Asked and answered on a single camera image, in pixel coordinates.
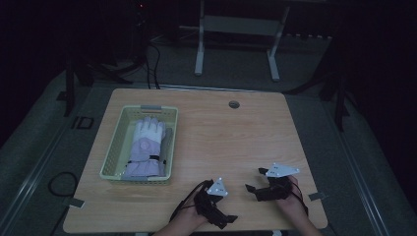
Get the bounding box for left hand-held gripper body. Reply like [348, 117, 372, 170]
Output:
[193, 177, 230, 224]

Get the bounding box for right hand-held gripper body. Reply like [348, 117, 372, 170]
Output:
[254, 162, 301, 203]

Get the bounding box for lilac and white ski glove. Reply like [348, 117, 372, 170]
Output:
[122, 116, 167, 180]

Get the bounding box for pale green plastic basket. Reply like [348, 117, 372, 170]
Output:
[99, 104, 180, 184]

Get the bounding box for person's right hand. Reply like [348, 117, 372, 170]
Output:
[274, 176, 308, 221]

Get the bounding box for person's left hand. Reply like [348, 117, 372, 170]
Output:
[170, 200, 211, 231]

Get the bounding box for grey tape piece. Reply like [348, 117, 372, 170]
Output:
[308, 192, 328, 202]
[66, 197, 86, 209]

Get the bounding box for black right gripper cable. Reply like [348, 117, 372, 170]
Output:
[289, 181, 310, 216]

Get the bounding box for metal floor rail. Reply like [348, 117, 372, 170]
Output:
[0, 126, 72, 236]
[156, 84, 264, 93]
[323, 101, 392, 236]

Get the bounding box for black floor cables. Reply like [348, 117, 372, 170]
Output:
[143, 40, 162, 90]

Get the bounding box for white metal desk frame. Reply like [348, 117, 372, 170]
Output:
[178, 0, 291, 83]

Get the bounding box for looped black floor cable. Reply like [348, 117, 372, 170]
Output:
[47, 171, 80, 199]

